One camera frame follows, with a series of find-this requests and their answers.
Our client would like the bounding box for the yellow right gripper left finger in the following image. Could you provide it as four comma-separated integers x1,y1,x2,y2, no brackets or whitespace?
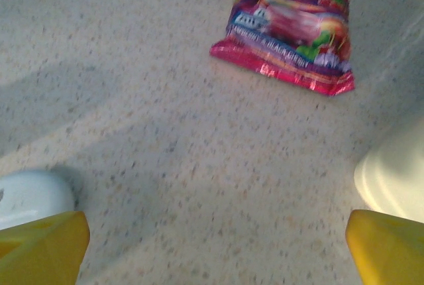
0,210,91,285

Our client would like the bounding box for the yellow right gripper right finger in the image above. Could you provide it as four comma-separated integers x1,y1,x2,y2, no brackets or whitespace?
344,208,424,285

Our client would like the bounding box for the white round charging case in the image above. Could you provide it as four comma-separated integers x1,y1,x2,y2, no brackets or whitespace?
0,169,76,231

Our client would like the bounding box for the cream knife block orange top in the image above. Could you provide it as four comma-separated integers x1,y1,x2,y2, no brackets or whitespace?
353,122,424,225

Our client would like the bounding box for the purple berry candy bag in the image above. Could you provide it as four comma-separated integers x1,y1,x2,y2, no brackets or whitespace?
209,0,356,97

